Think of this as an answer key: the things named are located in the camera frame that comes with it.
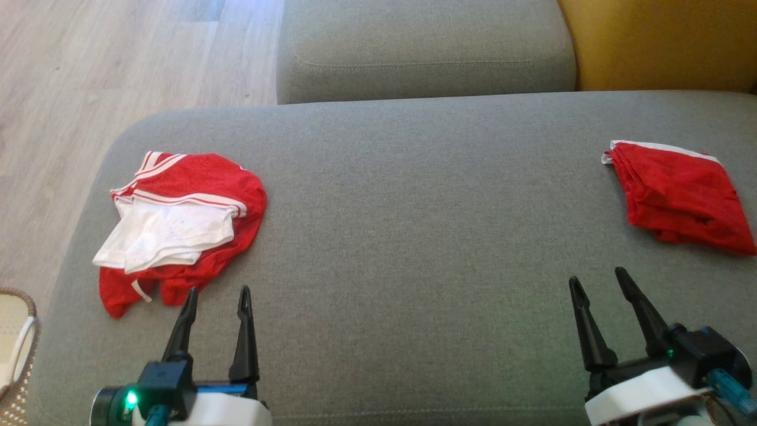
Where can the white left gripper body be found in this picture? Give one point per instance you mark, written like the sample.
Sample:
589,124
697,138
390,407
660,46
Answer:
225,411

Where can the woven wicker laundry basket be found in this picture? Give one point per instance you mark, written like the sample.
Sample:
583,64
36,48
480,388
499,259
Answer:
18,355

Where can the small grey sofa cushion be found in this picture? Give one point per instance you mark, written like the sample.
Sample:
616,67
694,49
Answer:
414,47

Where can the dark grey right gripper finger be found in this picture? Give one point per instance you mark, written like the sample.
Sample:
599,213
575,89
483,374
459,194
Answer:
644,313
591,331

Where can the yellow sofa cushion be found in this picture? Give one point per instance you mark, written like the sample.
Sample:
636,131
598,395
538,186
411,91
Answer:
662,41

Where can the red basketball jersey white trim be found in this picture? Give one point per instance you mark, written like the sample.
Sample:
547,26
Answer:
225,177

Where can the large grey sofa seat cushion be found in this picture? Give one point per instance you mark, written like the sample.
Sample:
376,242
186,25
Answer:
414,236

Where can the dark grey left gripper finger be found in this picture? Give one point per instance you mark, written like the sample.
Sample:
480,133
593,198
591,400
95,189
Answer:
180,331
245,343

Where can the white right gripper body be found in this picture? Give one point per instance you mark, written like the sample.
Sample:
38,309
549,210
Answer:
639,393

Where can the red shorts with white trim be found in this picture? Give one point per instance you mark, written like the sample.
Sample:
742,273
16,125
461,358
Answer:
680,195

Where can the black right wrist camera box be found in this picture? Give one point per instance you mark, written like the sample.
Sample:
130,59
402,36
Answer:
707,352

